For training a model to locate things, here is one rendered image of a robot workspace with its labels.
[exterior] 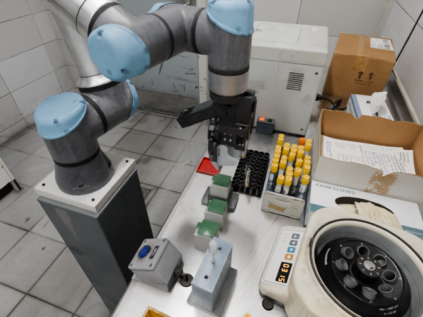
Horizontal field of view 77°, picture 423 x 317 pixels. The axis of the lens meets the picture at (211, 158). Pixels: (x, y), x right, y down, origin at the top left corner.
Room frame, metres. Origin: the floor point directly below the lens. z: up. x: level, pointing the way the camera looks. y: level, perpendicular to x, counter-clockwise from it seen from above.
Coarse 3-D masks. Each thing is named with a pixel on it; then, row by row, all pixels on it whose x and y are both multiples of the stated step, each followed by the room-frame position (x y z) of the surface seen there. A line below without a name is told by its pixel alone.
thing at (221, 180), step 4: (216, 176) 0.49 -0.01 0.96; (220, 176) 0.49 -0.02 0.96; (224, 176) 0.49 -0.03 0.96; (228, 176) 0.49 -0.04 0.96; (216, 180) 0.47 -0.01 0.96; (220, 180) 0.47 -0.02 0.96; (224, 180) 0.47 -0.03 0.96; (228, 180) 0.47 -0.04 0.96; (216, 184) 0.46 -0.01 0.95; (220, 184) 0.46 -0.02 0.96; (224, 184) 0.46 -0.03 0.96
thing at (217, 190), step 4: (212, 184) 0.47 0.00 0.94; (228, 184) 0.46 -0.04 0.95; (212, 188) 0.46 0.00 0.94; (216, 188) 0.46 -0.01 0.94; (220, 188) 0.46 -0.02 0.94; (224, 188) 0.45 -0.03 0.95; (228, 188) 0.47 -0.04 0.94; (212, 192) 0.46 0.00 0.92; (216, 192) 0.46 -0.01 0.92; (220, 192) 0.46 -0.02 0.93; (224, 192) 0.45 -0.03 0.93; (228, 192) 0.47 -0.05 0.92; (220, 196) 0.46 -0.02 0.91; (224, 196) 0.45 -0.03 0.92
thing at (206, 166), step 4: (204, 160) 0.64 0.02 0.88; (208, 160) 0.64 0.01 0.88; (200, 164) 0.62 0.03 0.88; (204, 164) 0.62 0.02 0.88; (208, 164) 0.62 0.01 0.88; (212, 164) 0.62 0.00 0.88; (200, 168) 0.61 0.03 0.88; (204, 168) 0.61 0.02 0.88; (208, 168) 0.61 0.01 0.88; (212, 168) 0.61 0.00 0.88; (200, 172) 0.59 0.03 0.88; (204, 172) 0.58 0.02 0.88; (208, 172) 0.58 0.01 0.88; (212, 172) 0.59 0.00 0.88; (216, 172) 0.59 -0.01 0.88
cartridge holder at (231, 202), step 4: (208, 188) 0.51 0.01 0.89; (232, 188) 0.49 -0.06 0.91; (208, 192) 0.49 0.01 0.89; (232, 192) 0.49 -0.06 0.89; (204, 196) 0.48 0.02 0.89; (208, 196) 0.46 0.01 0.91; (212, 196) 0.46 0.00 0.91; (216, 196) 0.46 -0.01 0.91; (228, 196) 0.46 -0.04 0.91; (232, 196) 0.48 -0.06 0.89; (236, 196) 0.48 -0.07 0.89; (204, 200) 0.47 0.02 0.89; (208, 200) 0.46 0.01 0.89; (224, 200) 0.45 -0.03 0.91; (228, 200) 0.45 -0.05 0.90; (232, 200) 0.47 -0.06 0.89; (236, 200) 0.47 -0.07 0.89; (228, 204) 0.45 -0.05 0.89; (232, 204) 0.45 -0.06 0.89; (228, 208) 0.44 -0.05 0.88; (232, 208) 0.44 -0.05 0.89
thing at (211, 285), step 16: (208, 256) 0.26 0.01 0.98; (224, 256) 0.26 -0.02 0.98; (208, 272) 0.23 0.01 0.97; (224, 272) 0.24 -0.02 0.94; (192, 288) 0.21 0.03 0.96; (208, 288) 0.20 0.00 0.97; (224, 288) 0.24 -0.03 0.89; (192, 304) 0.21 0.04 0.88; (208, 304) 0.19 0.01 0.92; (224, 304) 0.21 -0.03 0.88
